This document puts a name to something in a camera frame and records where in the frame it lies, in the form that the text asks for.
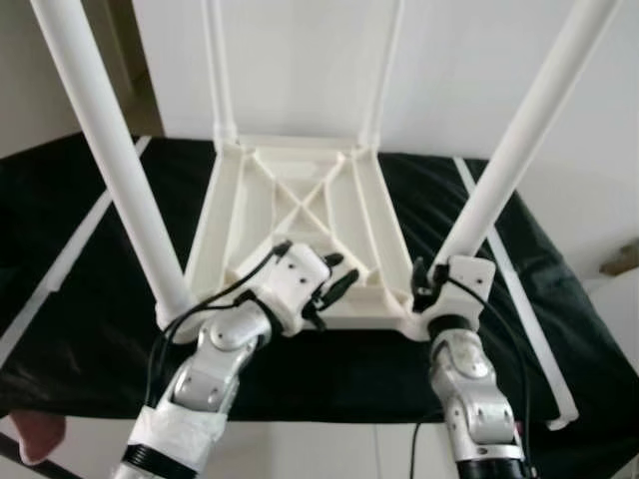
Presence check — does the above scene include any white tapered table leg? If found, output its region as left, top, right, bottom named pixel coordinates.
left=357, top=0, right=407, bottom=151
left=432, top=0, right=622, bottom=272
left=199, top=0, right=243, bottom=148
left=28, top=0, right=198, bottom=332

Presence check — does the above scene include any black table cloth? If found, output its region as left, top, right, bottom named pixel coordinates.
left=0, top=131, right=639, bottom=452

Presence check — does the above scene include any long white plastic strip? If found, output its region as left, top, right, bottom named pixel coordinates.
left=0, top=133, right=153, bottom=367
left=452, top=156, right=582, bottom=432

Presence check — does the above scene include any pink object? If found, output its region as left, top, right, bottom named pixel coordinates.
left=0, top=409, right=68, bottom=467

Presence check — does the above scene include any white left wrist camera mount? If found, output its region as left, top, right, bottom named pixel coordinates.
left=248, top=245, right=332, bottom=337

